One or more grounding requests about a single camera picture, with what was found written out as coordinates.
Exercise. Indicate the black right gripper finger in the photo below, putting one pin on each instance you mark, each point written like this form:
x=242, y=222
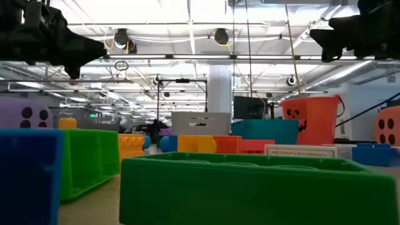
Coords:
x=327, y=56
x=337, y=34

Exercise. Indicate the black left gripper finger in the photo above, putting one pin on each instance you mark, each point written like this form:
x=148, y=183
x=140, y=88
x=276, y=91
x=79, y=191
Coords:
x=73, y=72
x=81, y=47

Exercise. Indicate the small yellow toy block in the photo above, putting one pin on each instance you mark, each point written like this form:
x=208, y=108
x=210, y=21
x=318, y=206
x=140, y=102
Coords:
x=67, y=123

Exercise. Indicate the bright green toy brick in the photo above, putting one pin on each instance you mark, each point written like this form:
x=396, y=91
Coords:
x=90, y=162

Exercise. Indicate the orange foam die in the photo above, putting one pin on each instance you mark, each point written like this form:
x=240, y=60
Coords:
x=389, y=125

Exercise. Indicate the yellow studded toy brick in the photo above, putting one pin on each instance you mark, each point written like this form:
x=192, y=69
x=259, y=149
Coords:
x=131, y=145

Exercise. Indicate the rounded blue toy block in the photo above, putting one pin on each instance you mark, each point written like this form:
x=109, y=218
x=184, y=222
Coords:
x=147, y=142

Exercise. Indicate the small blue toy brick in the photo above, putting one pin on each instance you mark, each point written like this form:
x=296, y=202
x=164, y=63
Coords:
x=375, y=154

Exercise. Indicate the grey plastic tray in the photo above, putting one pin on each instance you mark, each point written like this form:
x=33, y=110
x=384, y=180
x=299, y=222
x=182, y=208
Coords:
x=100, y=124

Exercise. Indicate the orange pumpkin bucket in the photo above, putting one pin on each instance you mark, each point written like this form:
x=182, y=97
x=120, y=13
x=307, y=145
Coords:
x=318, y=122

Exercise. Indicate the purple foam die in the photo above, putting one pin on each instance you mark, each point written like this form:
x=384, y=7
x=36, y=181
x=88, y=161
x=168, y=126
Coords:
x=12, y=109

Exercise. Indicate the dark background screen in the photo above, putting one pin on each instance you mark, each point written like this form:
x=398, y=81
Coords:
x=389, y=102

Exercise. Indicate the black background monitor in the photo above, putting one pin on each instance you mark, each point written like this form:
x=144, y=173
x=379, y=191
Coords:
x=250, y=107

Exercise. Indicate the black background robot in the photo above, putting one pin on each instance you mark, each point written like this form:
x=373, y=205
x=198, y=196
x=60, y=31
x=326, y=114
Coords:
x=153, y=128

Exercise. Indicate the teal plastic tray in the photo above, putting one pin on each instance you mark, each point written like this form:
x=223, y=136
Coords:
x=265, y=131

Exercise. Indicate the silver-backed playing card box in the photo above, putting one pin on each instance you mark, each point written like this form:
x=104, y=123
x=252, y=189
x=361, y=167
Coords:
x=300, y=151

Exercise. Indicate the purple background box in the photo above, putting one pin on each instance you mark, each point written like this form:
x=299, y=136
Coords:
x=165, y=131

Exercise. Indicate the white building pillar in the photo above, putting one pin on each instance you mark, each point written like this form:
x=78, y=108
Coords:
x=219, y=87

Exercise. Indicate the red-orange flat toy brick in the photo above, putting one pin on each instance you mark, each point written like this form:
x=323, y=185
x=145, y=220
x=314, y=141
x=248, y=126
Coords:
x=256, y=146

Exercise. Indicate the large blue toy block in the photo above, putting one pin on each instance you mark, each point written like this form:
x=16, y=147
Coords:
x=168, y=143

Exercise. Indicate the long ceiling light bar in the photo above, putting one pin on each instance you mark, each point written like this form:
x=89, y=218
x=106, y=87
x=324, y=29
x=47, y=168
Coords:
x=200, y=57

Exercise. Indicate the clear grey plastic bin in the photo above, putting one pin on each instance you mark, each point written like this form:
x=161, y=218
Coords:
x=187, y=123

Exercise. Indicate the orange toy block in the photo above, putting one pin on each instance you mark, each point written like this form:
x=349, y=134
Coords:
x=228, y=144

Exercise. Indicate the dark green toy brick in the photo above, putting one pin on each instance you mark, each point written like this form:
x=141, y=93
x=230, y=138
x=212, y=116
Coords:
x=250, y=193

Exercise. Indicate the black background frame stand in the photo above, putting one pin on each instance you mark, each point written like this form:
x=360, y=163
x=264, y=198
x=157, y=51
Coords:
x=182, y=80

